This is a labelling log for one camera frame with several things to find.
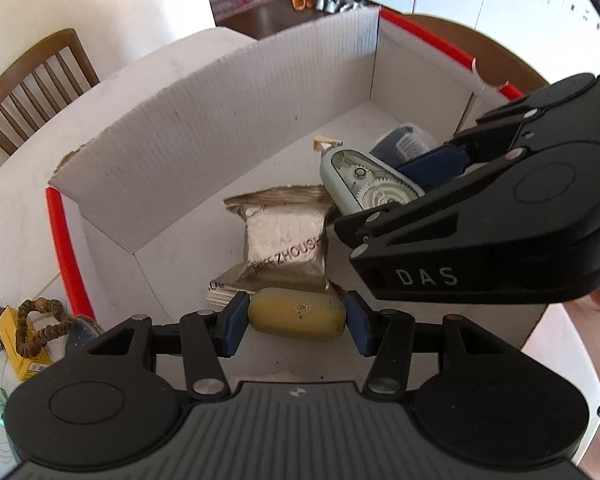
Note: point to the wooden dining chair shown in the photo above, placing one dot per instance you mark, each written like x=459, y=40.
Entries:
x=40, y=85
x=480, y=45

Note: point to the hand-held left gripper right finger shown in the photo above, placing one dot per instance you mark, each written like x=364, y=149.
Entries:
x=360, y=322

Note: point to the orange slippers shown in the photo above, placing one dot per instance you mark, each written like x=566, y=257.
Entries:
x=304, y=1

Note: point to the golden foil packet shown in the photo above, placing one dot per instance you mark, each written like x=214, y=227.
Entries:
x=285, y=235

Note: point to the silver shoes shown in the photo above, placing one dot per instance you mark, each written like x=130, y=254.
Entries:
x=337, y=1

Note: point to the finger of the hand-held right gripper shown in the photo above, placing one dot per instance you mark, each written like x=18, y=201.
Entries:
x=435, y=162
x=405, y=220

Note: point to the small yellow box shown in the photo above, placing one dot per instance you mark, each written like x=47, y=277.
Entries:
x=17, y=340

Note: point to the dark blue pouch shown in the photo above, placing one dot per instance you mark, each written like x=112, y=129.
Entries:
x=405, y=137

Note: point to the pale yellow oval pouch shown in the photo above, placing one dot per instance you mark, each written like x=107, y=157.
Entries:
x=295, y=315

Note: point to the red and white cardboard box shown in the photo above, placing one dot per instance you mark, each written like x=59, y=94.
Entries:
x=205, y=125

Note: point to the pale green geared device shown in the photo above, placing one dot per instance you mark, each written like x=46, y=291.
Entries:
x=360, y=180

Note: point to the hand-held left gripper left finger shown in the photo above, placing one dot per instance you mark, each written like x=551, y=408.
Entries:
x=236, y=325

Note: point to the white refrigerator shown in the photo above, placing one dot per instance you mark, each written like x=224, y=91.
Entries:
x=510, y=5

